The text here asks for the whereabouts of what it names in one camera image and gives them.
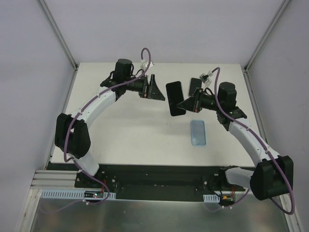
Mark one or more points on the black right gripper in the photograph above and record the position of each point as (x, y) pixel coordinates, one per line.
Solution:
(198, 100)

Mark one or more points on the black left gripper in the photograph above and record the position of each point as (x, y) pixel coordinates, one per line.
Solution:
(146, 87)

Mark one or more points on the light blue phone case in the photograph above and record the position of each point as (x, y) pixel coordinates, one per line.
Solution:
(198, 133)

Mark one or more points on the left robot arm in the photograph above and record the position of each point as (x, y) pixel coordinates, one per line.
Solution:
(72, 130)

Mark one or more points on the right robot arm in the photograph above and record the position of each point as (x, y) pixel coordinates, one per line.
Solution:
(273, 173)

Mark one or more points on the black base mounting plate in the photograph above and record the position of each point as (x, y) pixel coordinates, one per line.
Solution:
(158, 183)

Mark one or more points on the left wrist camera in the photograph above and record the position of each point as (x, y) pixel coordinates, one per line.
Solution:
(145, 64)

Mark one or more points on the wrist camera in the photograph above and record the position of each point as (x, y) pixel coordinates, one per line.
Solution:
(206, 78)
(145, 64)

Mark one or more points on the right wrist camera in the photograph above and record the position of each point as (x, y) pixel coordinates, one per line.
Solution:
(206, 78)

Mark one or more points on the right white cable duct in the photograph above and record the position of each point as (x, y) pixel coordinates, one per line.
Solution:
(211, 198)

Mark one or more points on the white cable duct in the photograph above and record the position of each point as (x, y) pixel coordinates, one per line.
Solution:
(211, 198)
(77, 194)

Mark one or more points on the left white cable duct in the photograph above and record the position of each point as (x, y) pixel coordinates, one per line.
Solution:
(77, 194)

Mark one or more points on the right aluminium frame post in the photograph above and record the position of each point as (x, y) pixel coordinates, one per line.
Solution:
(274, 21)

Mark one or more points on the aluminium frame post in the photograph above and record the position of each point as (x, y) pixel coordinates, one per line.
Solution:
(274, 21)
(57, 33)

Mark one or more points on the aluminium extrusion rail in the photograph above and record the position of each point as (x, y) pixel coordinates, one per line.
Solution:
(53, 179)

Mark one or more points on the left aluminium frame post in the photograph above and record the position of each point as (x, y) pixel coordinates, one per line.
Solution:
(57, 33)

